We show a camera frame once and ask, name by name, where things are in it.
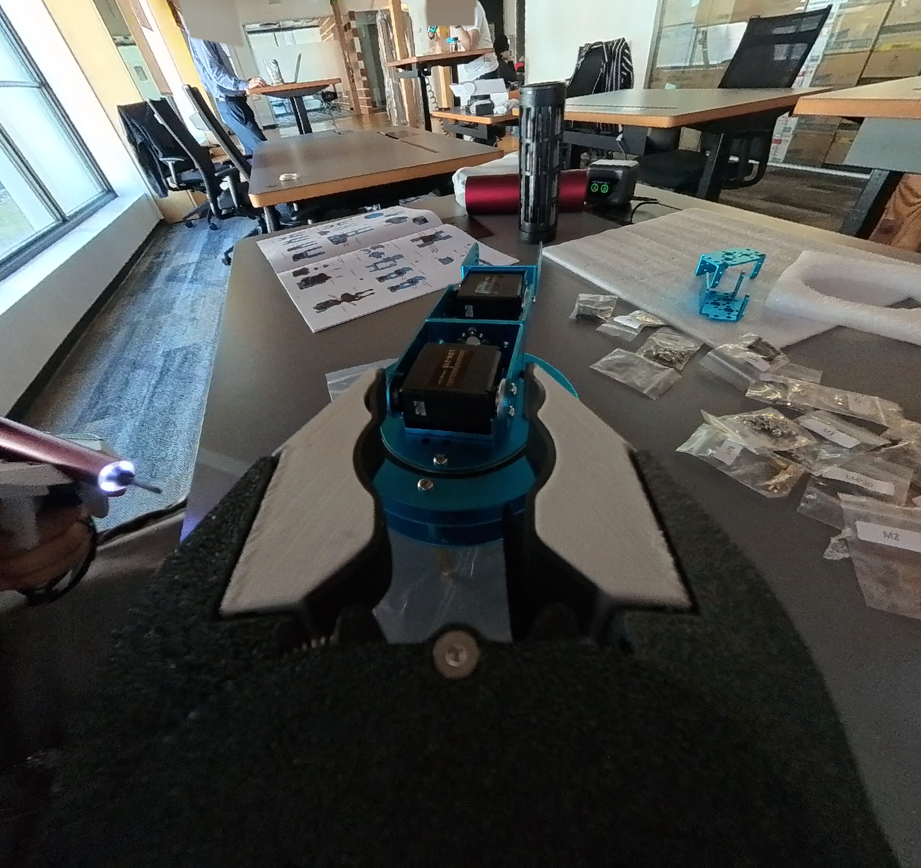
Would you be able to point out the person's left hand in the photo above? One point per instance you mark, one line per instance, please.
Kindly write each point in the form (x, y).
(50, 558)

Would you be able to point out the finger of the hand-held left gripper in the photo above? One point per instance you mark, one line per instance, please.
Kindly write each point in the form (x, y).
(43, 476)
(75, 442)

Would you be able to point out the black cylindrical case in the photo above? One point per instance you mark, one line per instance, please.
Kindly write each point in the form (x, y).
(539, 162)

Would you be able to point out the striped jacket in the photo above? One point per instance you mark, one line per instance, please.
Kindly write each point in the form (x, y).
(601, 65)

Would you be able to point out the large window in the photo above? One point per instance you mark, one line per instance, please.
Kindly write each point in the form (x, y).
(43, 162)

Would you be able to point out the red electric screwdriver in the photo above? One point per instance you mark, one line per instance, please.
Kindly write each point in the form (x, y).
(50, 443)

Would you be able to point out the pile of clear screw bags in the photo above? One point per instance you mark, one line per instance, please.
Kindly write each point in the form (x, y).
(881, 558)

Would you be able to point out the blue toy robot arm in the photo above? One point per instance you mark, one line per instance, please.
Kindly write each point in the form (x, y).
(446, 386)

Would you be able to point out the blue metal bracket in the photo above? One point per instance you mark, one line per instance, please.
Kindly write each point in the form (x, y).
(719, 303)

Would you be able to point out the white plastic wrap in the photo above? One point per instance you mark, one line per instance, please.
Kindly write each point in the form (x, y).
(475, 162)

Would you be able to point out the instruction booklet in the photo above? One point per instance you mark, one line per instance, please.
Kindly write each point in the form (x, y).
(345, 270)

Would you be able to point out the white foam sheet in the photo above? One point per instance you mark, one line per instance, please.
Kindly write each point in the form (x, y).
(647, 249)

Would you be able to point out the black charger with green display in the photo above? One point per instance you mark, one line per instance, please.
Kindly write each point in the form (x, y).
(619, 173)

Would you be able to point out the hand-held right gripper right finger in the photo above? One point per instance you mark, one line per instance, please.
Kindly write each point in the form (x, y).
(604, 515)

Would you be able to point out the black mesh office chair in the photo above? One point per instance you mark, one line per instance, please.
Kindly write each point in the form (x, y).
(777, 47)

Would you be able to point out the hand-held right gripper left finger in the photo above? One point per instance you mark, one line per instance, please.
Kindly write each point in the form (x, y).
(302, 522)

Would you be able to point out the white foam tray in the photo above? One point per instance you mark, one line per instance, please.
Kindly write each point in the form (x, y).
(813, 292)

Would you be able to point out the red cylindrical case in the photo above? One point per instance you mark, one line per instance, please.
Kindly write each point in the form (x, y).
(493, 191)

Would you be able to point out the black office chair with jacket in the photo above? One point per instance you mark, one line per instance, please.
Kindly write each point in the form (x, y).
(151, 141)

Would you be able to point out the wooden standing desk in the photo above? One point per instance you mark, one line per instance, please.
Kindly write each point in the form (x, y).
(295, 85)
(432, 58)

